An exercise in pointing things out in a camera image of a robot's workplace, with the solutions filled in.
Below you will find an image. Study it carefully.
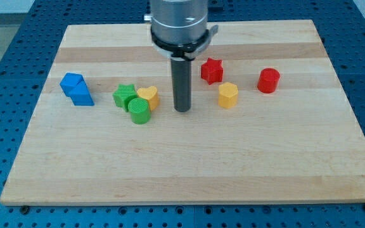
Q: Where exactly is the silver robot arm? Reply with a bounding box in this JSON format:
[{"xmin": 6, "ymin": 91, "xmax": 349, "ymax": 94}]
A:
[{"xmin": 150, "ymin": 0, "xmax": 219, "ymax": 61}]

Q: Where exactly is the yellow heart block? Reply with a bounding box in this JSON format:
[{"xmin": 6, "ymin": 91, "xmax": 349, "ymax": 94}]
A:
[{"xmin": 137, "ymin": 86, "xmax": 160, "ymax": 111}]

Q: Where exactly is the green cylinder block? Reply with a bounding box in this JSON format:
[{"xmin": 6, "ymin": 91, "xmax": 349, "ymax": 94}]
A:
[{"xmin": 128, "ymin": 98, "xmax": 151, "ymax": 124}]

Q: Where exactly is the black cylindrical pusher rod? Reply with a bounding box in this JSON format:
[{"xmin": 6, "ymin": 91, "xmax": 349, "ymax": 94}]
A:
[{"xmin": 170, "ymin": 60, "xmax": 191, "ymax": 112}]

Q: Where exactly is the yellow hexagon block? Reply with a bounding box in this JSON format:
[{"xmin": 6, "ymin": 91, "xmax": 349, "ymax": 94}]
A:
[{"xmin": 218, "ymin": 82, "xmax": 238, "ymax": 109}]

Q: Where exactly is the red star block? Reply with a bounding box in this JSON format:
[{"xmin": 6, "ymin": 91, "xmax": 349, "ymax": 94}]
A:
[{"xmin": 200, "ymin": 58, "xmax": 224, "ymax": 85}]

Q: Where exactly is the green star block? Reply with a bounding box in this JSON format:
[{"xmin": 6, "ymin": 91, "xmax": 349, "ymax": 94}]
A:
[{"xmin": 112, "ymin": 84, "xmax": 138, "ymax": 112}]

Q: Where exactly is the wooden board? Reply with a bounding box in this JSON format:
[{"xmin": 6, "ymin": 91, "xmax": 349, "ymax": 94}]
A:
[{"xmin": 0, "ymin": 20, "xmax": 365, "ymax": 206}]

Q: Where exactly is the red cylinder block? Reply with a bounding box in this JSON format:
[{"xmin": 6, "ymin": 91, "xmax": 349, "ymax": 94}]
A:
[{"xmin": 257, "ymin": 68, "xmax": 281, "ymax": 94}]

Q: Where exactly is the blue triangular block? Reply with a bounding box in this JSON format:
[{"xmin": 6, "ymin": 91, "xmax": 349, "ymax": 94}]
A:
[{"xmin": 69, "ymin": 81, "xmax": 94, "ymax": 106}]

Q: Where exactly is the blue cube block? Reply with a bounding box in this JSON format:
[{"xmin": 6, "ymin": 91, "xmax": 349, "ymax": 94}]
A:
[{"xmin": 60, "ymin": 72, "xmax": 84, "ymax": 97}]

